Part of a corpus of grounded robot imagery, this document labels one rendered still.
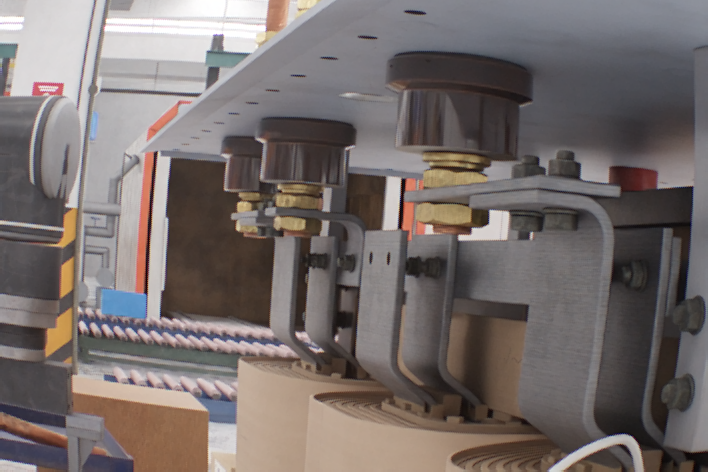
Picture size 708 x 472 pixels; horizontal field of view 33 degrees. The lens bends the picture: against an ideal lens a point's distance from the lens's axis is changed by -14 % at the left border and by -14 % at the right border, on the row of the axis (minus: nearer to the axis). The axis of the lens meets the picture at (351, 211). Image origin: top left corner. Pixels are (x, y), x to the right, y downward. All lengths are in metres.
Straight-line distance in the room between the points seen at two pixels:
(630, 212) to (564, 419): 0.72
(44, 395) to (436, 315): 0.38
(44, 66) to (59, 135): 10.35
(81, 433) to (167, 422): 1.17
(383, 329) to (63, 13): 10.51
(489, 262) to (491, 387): 0.15
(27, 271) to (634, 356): 0.61
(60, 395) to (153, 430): 1.19
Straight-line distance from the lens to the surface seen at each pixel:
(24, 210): 1.19
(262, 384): 1.58
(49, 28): 11.60
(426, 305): 1.24
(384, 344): 1.19
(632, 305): 0.81
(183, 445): 2.41
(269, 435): 1.56
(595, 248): 0.77
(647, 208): 1.44
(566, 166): 0.77
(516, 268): 1.05
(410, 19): 0.83
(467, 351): 1.28
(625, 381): 0.81
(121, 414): 2.39
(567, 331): 0.80
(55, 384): 1.22
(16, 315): 1.19
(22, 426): 1.80
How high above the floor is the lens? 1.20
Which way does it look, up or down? 2 degrees up
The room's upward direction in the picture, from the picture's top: 5 degrees clockwise
